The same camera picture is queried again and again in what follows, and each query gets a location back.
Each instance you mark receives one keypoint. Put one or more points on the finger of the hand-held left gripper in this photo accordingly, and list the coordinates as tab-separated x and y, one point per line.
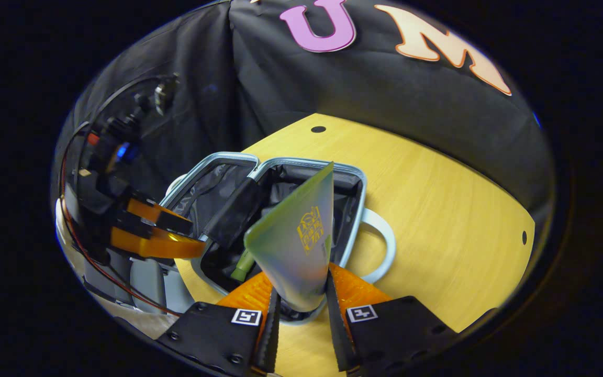
160	245
157	214

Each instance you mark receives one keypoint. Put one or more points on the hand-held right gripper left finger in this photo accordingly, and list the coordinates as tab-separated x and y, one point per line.
271	335

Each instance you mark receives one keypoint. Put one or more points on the small green bottle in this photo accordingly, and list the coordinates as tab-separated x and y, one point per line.
242	267

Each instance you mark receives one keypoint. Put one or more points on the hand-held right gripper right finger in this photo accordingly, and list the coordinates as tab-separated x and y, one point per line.
337	330

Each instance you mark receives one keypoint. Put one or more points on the pale blue suitcase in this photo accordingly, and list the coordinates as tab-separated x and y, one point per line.
218	183

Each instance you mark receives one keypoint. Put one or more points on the frosted green cosmetic tube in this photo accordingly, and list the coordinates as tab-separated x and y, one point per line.
296	235

